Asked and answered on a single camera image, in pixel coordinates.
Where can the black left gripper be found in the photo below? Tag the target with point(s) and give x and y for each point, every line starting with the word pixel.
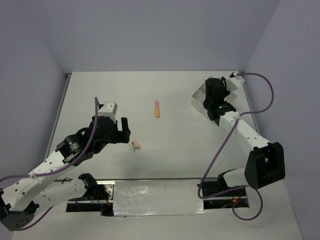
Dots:
pixel 121 136

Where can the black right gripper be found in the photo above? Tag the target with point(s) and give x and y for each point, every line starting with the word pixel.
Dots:
pixel 223 81

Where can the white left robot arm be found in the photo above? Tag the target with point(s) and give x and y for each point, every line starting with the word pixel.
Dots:
pixel 32 193

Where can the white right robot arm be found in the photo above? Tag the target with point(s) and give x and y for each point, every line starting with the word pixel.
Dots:
pixel 266 161

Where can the orange pink highlighter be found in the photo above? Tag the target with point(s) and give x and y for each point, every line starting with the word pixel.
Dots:
pixel 156 109

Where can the silver foil panel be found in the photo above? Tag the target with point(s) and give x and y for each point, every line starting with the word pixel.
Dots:
pixel 156 198

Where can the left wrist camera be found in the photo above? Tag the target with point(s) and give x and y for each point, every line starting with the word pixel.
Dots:
pixel 108 109

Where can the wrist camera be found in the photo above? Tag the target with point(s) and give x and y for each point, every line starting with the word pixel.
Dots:
pixel 108 109
pixel 234 82

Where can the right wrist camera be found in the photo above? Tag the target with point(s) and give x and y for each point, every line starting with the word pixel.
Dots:
pixel 234 82

